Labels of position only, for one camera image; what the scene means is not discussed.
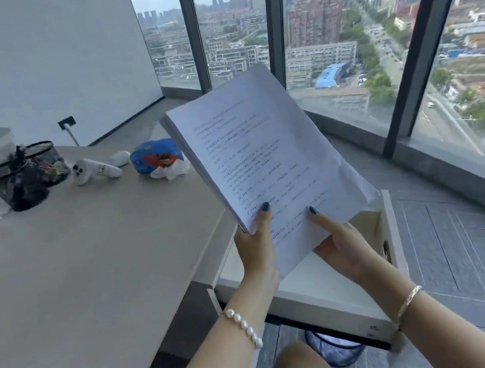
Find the person's left hand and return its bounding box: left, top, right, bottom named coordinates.
left=228, top=201, right=284, bottom=290

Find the person's right hand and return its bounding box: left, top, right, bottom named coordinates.
left=306, top=196, right=390, bottom=292

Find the stack of printed paper sheets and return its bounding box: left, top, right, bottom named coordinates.
left=154, top=48, right=391, bottom=294

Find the person's right forearm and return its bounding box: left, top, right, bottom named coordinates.
left=353, top=238, right=485, bottom=368

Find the person's left forearm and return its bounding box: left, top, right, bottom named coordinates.
left=127, top=268, right=295, bottom=368

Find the open white desk drawer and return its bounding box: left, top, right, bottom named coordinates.
left=195, top=188, right=422, bottom=368

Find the blue tissue pack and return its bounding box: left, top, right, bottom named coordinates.
left=128, top=135, right=193, bottom=186

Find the blue mesh waste bin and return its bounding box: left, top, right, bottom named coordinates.
left=304, top=320, right=368, bottom=368

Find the white small controller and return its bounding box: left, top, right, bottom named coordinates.
left=108, top=149, right=133, bottom=169

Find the white handheld controller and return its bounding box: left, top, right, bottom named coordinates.
left=70, top=152, right=124, bottom=187

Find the black mesh basket with clips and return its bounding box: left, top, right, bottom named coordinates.
left=22, top=138, right=73, bottom=190

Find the black mesh pen holder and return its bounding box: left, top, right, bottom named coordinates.
left=0, top=142, right=53, bottom=216

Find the white pearl bracelet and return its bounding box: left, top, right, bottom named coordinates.
left=222, top=304, right=265, bottom=354

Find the gold bangle bracelet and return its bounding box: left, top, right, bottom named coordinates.
left=389, top=284, right=429, bottom=332

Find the dark window frame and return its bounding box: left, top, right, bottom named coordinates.
left=177, top=0, right=485, bottom=296

